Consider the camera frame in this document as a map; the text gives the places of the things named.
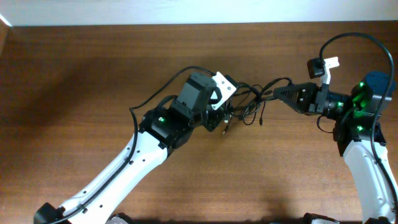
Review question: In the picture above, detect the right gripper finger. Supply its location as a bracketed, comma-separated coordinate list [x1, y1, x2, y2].
[278, 93, 311, 114]
[274, 82, 318, 97]

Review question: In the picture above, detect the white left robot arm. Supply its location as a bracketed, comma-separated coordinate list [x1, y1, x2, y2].
[33, 72, 238, 224]

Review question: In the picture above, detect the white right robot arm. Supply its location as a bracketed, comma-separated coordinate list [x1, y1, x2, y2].
[273, 72, 397, 223]

